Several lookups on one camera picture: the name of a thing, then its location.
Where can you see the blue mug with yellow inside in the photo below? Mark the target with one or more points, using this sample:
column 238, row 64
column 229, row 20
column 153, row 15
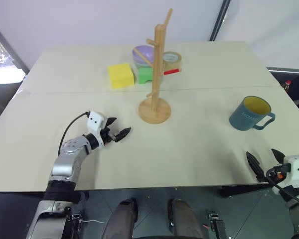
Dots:
column 244, row 118

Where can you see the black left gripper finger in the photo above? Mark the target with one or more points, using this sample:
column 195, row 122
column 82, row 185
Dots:
column 111, row 121
column 123, row 133

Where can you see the black window frame post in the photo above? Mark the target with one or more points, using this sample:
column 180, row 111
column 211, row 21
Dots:
column 219, row 20
column 7, row 47

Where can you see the red-capped sauce bottle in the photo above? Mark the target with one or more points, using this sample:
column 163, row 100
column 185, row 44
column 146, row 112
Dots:
column 287, row 86

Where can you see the purple bowl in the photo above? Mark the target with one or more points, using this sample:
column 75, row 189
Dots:
column 145, row 53

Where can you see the yellow foam block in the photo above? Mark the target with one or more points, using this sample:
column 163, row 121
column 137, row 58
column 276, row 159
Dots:
column 120, row 76

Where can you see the green arch block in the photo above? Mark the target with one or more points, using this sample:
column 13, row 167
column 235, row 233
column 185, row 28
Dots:
column 145, row 73

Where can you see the brown packing tape roll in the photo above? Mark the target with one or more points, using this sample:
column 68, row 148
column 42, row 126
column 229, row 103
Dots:
column 173, row 62

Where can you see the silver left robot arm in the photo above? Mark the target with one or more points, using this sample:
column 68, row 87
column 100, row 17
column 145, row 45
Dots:
column 64, row 161

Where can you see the wooden mug tree stand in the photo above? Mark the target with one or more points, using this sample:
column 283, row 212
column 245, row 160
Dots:
column 155, row 109

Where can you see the light green bowl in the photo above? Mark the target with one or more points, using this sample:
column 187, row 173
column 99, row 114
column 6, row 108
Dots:
column 137, row 64

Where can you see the dark rounded shape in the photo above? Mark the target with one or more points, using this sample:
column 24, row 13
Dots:
column 184, row 219
column 120, row 219

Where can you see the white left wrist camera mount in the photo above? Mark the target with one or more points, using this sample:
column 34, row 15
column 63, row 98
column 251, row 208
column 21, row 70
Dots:
column 96, row 122

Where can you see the black floor bracket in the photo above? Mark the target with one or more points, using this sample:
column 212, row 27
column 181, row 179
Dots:
column 218, row 225
column 76, row 221

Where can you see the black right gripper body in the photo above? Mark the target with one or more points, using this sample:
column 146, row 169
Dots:
column 276, row 174

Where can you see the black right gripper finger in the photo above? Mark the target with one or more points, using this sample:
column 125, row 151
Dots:
column 254, row 164
column 279, row 157

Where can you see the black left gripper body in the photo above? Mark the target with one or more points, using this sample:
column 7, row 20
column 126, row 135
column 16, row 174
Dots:
column 106, row 136

